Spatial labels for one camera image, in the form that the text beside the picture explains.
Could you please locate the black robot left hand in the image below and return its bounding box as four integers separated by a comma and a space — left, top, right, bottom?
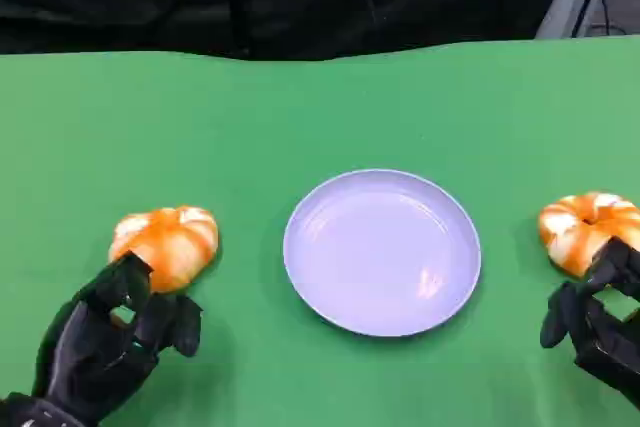
30, 252, 204, 426

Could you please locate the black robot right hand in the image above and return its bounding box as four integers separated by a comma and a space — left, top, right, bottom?
539, 236, 640, 404

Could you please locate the orange white toy bread roll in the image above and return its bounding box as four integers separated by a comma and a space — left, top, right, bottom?
537, 191, 640, 279
107, 205, 222, 295

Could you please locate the lilac plate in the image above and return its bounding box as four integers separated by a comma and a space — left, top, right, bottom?
282, 168, 483, 339

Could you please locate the green table cloth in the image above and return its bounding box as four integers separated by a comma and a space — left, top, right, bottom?
0, 34, 640, 427

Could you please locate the black floor cable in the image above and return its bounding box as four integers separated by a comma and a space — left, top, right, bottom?
599, 0, 640, 36

